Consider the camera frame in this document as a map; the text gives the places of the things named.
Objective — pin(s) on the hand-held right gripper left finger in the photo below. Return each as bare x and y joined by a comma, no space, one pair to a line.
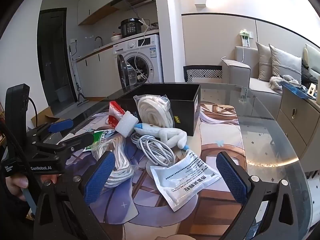
100,177

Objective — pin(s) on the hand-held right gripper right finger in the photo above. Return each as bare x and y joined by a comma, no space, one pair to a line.
232,177

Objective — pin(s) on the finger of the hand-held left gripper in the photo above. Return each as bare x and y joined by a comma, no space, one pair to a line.
75,141
61,126

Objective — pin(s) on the green and white packet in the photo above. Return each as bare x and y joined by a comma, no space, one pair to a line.
100,137

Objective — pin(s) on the white printed pouch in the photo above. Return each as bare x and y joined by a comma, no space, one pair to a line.
185,177

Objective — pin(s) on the red and white packet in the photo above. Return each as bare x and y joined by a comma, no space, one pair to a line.
116,116

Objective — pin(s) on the white foam block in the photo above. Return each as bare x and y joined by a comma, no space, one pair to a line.
126,125

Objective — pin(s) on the blue and white plush toy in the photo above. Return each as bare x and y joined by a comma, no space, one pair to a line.
155,131

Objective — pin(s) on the black cardboard box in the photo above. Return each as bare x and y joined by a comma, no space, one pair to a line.
185,115

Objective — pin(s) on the bagged white webbing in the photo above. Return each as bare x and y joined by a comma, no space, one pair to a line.
152,112

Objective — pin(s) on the person's left hand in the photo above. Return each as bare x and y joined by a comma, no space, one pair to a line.
16,185

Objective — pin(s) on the brown cardboard box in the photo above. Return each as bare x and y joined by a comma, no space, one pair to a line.
45,116

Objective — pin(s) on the white bucket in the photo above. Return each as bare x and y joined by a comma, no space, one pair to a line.
61,93

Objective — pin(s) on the printed table mat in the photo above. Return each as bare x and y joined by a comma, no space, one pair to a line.
220,135

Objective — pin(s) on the floor mop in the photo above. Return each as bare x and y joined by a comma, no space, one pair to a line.
75,80

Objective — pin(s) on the white base cabinet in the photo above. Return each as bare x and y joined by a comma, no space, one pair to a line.
97,75

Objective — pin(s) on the beige side cabinet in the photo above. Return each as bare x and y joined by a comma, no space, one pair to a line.
295,120

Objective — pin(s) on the kitchen faucet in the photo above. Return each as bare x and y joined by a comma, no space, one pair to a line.
99,40

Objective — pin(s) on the beige sofa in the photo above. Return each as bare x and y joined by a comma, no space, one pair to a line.
237,75

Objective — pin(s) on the white bowl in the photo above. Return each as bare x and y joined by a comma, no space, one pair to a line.
116,38

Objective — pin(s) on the grey furry cloth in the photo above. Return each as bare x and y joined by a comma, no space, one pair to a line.
277,81

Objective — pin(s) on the blue flat pack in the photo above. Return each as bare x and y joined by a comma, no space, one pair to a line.
293,88

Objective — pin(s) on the black white patterned chair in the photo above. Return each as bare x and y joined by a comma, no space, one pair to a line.
202,73

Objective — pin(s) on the white washing machine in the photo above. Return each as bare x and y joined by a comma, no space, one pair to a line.
150,55

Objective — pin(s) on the small white card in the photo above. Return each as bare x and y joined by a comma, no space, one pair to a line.
311,90

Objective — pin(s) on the black pressure cooker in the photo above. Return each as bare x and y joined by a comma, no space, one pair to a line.
131,27

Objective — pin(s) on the grey cushion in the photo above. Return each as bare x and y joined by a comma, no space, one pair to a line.
263,60
285,62

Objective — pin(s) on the black jacket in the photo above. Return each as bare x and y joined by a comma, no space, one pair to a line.
308,75

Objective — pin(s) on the pale green cushion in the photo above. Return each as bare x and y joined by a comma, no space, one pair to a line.
312,55

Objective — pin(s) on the white wall cabinets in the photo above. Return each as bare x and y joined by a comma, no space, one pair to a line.
97,5

